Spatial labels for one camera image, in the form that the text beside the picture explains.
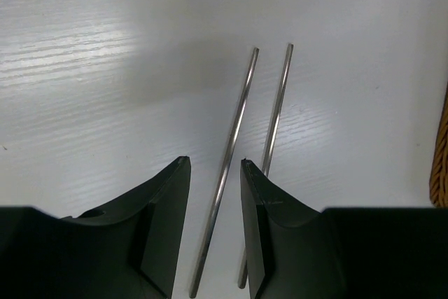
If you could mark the grey chopstick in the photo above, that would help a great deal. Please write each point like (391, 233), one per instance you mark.
(269, 144)
(223, 176)

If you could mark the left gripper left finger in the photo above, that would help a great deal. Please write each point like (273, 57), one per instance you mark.
(125, 248)

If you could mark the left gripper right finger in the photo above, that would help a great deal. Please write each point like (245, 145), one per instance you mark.
(294, 251)

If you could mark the brown wicker cutlery tray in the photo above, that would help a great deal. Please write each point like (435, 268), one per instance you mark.
(438, 174)

